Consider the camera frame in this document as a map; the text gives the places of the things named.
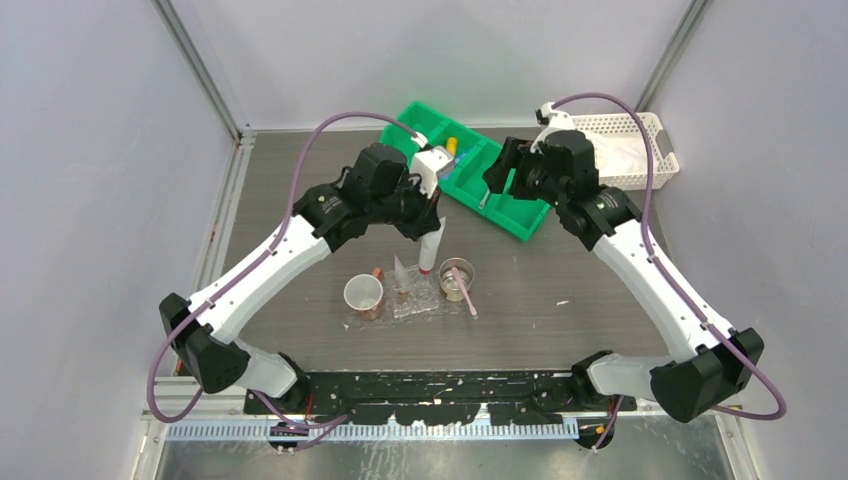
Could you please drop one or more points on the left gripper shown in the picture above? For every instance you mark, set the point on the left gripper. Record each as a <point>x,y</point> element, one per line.
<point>426,218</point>

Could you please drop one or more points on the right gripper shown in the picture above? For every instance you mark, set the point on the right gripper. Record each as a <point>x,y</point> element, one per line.
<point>516,154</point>

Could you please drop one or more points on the white toothpaste tube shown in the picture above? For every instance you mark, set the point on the white toothpaste tube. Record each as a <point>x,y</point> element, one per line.
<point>430,243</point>
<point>403,279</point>

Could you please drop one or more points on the yellow toothpaste tube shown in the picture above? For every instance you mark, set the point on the yellow toothpaste tube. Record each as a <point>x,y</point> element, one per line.
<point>452,145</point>

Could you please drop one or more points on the clear acrylic toothbrush holder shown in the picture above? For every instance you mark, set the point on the clear acrylic toothbrush holder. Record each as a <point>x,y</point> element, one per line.
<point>425,296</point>

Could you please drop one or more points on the brown steel cup with handle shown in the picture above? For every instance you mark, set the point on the brown steel cup with handle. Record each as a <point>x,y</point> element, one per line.
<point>364,294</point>

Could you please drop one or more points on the pink toothbrush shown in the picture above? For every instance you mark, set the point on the pink toothbrush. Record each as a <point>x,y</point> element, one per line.
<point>461,285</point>

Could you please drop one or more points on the clear oval acrylic tray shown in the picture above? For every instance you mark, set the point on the clear oval acrylic tray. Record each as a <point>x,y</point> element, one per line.
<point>447,310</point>

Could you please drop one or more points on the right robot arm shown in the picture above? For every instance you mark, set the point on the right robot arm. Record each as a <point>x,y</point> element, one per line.
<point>708,359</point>

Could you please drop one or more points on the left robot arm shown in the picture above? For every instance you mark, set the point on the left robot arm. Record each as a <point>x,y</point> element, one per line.
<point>382,187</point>

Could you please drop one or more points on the blue toothpaste tube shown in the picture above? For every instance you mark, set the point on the blue toothpaste tube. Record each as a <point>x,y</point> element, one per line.
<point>456,166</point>

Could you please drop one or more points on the white cloth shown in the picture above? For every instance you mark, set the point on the white cloth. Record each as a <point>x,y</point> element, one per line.
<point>618,155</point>

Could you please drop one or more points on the white perforated plastic basket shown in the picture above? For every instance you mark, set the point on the white perforated plastic basket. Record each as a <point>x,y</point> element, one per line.
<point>665,163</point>

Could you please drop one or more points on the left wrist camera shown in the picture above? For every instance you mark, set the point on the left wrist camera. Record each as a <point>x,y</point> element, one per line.
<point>430,165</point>

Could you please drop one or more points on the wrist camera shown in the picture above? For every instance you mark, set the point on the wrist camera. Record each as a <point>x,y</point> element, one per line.
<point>551,120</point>
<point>430,165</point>

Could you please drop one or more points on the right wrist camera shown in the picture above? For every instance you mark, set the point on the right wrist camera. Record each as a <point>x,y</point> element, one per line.
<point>551,120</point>

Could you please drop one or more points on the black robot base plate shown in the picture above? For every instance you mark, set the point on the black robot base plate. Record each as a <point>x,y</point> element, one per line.
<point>437,398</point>

